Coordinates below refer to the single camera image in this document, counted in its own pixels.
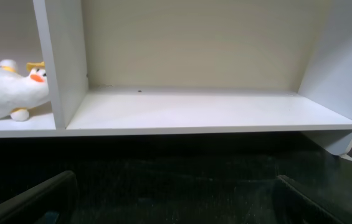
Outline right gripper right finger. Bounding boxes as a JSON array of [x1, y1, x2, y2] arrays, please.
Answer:
[[271, 174, 348, 224]]

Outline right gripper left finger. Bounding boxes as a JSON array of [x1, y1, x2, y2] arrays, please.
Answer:
[[0, 170, 78, 224]]

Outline white plush duck with hat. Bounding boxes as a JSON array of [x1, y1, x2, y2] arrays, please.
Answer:
[[0, 58, 51, 122]]

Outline white shelf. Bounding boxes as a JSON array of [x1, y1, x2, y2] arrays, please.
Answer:
[[0, 0, 352, 162]]

